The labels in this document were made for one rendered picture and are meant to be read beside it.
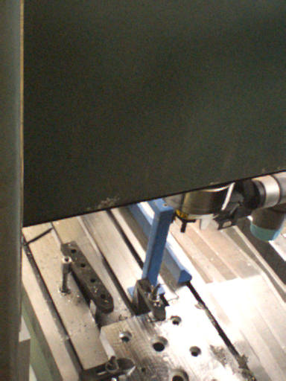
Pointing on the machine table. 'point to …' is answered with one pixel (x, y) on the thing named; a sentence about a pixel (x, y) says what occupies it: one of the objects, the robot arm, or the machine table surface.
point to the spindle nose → (202, 200)
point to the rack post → (155, 253)
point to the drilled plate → (147, 353)
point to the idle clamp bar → (89, 279)
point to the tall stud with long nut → (65, 273)
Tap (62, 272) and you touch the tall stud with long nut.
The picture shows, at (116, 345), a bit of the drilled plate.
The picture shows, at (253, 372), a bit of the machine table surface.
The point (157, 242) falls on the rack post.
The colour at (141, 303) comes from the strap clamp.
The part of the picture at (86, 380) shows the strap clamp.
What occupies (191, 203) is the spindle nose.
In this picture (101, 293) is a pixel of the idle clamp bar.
